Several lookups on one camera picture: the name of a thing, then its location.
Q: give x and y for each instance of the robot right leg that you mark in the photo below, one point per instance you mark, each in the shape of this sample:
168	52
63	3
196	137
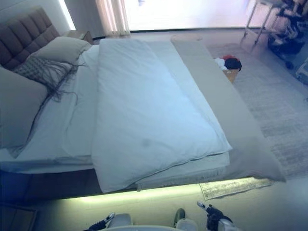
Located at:
181	219

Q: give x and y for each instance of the wooden nightstand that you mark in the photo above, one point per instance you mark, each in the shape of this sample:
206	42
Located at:
84	36

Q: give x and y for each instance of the large beige pillow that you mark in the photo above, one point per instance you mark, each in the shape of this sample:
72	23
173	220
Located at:
16	108

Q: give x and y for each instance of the white duvet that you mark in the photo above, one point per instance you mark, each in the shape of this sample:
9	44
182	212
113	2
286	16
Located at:
144	108

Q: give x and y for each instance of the black garment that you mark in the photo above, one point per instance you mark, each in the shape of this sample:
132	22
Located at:
233	63

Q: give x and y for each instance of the beige bed runner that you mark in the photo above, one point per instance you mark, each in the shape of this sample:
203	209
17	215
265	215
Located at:
216	96

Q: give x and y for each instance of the white bed sheet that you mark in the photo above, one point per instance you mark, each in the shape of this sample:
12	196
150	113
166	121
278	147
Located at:
72	120

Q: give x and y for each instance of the grey area rug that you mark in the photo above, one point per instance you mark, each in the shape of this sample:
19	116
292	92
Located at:
269	101

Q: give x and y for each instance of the metal frame table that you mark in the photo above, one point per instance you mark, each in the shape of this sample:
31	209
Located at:
249	18

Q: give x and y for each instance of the dark floor mat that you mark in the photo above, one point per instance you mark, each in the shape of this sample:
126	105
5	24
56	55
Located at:
16	219

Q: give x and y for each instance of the wicker basket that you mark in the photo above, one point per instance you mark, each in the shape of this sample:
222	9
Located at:
231	75

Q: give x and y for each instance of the white garment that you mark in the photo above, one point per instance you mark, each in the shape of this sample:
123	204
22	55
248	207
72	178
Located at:
219	63

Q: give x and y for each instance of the brown tufted headboard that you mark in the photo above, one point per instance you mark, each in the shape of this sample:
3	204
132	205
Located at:
21	33

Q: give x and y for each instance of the wall light strip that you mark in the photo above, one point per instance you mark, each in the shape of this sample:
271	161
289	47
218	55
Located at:
68	14

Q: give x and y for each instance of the robot left leg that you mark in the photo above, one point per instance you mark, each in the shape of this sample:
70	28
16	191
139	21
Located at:
120	220

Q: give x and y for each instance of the beige curtain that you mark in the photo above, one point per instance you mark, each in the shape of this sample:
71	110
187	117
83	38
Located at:
113	16

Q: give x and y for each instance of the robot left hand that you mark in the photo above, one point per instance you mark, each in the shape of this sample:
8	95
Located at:
99	224

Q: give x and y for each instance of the dark bed frame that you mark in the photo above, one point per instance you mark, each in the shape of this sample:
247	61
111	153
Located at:
48	185

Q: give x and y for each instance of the grey fringed cushion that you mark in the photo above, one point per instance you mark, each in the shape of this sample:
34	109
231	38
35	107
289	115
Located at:
36	66

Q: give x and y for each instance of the robot leg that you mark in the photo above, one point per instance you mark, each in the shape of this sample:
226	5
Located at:
181	219
120	220

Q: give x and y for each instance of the red garment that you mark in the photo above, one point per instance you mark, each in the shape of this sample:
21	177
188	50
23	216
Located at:
227	56

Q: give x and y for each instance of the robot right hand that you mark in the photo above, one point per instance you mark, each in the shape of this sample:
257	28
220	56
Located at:
215	216

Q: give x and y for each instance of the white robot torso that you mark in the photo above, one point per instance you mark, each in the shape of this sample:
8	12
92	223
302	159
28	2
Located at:
139	228

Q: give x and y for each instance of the black wheeled equipment cart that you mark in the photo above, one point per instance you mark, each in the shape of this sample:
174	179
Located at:
284	41

